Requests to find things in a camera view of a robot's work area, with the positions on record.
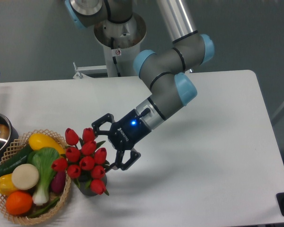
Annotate dark grey ribbed vase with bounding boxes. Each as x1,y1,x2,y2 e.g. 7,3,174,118
78,174,109,196

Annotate green chili pepper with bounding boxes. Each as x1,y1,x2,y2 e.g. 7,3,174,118
28,197,60,218

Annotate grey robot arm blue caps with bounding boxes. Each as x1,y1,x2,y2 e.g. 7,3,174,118
65,0,215,170

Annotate yellow bell pepper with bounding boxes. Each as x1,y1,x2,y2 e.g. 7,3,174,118
0,174,19,196

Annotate white metal base frame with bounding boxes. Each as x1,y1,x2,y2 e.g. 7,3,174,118
72,62,108,79

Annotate beige round bun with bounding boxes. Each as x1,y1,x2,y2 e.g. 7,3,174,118
11,164,39,190

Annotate woven wicker basket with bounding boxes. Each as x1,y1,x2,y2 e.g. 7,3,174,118
0,129,71,226

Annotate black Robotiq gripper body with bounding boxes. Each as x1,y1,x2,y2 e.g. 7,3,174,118
108,109,151,150

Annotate orange fruit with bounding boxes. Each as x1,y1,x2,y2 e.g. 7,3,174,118
5,191,33,216

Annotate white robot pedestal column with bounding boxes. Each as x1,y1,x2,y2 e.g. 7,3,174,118
94,13,146,77

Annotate green bok choy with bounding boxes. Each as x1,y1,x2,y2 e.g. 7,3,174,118
27,147,60,206

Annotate yellow squash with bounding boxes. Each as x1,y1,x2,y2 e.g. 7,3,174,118
28,133,65,155

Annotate green cucumber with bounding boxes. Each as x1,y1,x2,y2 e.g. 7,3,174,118
0,144,33,177

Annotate purple sweet potato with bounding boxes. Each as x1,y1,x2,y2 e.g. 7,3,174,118
50,172,66,194

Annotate red tulip bouquet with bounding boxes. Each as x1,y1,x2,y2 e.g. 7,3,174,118
52,128,109,189

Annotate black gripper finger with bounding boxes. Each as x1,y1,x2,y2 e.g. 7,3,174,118
91,113,115,137
106,148,142,173

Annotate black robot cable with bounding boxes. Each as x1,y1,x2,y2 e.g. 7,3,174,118
110,36,121,77

